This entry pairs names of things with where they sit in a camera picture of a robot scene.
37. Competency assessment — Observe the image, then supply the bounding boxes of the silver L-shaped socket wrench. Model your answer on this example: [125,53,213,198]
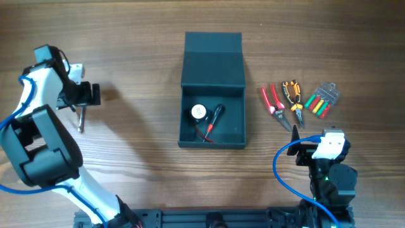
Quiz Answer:
[77,106,86,134]

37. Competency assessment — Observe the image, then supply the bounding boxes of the clear case coloured screwdrivers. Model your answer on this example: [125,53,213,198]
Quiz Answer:
[304,82,340,119]

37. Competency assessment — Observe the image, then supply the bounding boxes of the black red screwdriver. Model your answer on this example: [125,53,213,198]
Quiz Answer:
[203,104,225,143]

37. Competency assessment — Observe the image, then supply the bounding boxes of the round black tape measure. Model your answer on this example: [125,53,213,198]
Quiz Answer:
[189,104,213,143]

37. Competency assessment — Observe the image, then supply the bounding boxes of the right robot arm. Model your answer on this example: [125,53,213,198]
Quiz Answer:
[287,127,358,227]

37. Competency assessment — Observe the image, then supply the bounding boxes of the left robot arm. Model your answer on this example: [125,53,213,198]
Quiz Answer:
[1,44,142,227]

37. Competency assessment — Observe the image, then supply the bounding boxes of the orange black long-nose pliers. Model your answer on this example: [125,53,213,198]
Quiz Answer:
[282,80,304,128]

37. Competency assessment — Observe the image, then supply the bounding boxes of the dark green open box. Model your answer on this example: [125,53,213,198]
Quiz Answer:
[178,32,247,149]

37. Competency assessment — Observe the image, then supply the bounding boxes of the right blue cable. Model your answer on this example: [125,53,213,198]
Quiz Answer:
[272,135,342,228]

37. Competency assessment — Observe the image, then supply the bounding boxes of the blue cable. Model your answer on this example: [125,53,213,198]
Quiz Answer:
[272,135,342,228]
[0,75,110,228]

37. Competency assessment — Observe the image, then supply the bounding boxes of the red handled snips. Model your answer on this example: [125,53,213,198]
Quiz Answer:
[261,84,292,131]

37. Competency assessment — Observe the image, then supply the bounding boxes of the left blue cable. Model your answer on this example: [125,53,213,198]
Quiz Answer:
[0,75,110,228]

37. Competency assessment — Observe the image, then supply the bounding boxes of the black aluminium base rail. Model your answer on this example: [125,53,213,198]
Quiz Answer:
[73,207,355,228]

